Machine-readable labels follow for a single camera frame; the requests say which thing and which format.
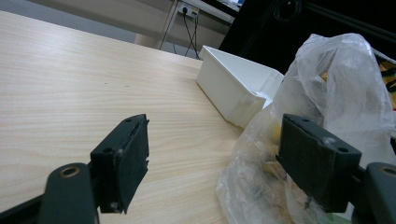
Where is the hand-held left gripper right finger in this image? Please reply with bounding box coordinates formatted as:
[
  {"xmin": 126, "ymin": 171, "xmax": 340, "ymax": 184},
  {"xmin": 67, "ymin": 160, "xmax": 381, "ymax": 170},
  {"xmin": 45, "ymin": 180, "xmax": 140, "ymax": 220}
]
[{"xmin": 276, "ymin": 113, "xmax": 362, "ymax": 214}]

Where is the beige background desk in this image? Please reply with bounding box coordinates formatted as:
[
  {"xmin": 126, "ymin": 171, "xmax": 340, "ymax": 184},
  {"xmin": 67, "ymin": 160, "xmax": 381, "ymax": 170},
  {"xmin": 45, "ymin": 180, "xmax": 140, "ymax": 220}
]
[{"xmin": 27, "ymin": 0, "xmax": 236, "ymax": 60}]

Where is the white power strip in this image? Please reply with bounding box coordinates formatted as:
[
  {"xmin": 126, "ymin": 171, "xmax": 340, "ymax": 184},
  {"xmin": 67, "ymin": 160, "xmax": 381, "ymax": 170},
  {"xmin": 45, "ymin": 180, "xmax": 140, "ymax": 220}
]
[{"xmin": 177, "ymin": 2, "xmax": 201, "ymax": 17}]

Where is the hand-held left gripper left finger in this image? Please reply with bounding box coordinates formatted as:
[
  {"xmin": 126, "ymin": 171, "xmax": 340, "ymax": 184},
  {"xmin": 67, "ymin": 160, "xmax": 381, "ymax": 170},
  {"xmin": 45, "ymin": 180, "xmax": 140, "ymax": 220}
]
[{"xmin": 90, "ymin": 113, "xmax": 150, "ymax": 215}]

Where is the clear plastic bag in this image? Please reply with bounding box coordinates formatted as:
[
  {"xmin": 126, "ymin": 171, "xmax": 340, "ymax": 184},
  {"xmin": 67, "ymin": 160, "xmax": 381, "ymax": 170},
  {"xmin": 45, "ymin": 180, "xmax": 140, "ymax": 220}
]
[{"xmin": 216, "ymin": 32, "xmax": 396, "ymax": 224}]

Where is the white plastic bin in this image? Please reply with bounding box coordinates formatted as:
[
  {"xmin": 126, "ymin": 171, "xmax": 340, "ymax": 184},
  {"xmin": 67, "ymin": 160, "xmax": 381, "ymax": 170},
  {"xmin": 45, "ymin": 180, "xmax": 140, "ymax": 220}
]
[{"xmin": 195, "ymin": 45, "xmax": 285, "ymax": 130}]

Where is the bundle of black cables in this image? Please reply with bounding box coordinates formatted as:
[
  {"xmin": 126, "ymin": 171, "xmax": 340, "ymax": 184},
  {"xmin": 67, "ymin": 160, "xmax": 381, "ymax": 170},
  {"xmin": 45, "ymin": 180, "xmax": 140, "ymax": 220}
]
[{"xmin": 182, "ymin": 10, "xmax": 201, "ymax": 60}]

